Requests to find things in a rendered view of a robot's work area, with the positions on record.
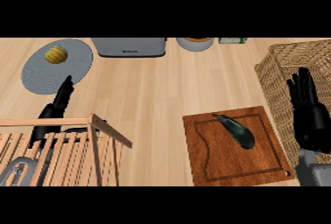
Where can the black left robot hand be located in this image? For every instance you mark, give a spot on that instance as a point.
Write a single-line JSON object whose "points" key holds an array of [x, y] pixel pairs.
{"points": [[59, 101]]}

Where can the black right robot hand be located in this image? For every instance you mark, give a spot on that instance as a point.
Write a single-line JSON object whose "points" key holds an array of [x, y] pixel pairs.
{"points": [[307, 108]]}

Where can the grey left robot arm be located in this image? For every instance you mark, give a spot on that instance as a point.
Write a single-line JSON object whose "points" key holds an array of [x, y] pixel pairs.
{"points": [[17, 172]]}

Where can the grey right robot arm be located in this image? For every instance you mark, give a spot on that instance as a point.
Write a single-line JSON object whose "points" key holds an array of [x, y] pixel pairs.
{"points": [[313, 169]]}

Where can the wicker basket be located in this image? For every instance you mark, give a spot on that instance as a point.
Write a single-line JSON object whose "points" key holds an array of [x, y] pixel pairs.
{"points": [[292, 90]]}

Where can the dark eggplant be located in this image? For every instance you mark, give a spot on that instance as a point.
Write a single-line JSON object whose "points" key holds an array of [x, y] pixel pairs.
{"points": [[237, 131]]}

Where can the brown wooden cutting board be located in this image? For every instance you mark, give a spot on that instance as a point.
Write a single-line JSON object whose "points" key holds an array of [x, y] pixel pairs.
{"points": [[234, 150]]}

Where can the round grey placemat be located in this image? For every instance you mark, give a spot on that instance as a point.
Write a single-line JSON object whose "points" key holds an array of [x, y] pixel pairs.
{"points": [[56, 66]]}

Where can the yellow squash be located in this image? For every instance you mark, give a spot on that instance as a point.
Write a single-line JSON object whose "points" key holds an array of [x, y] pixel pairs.
{"points": [[56, 54]]}

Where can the pale wooden slatted rack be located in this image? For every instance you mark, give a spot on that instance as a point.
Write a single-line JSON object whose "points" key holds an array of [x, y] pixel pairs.
{"points": [[63, 151]]}

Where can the grey toaster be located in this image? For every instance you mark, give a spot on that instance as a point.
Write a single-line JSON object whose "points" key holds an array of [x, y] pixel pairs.
{"points": [[128, 46]]}

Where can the green and white box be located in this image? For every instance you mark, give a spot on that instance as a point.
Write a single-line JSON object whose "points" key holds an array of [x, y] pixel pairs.
{"points": [[232, 40]]}

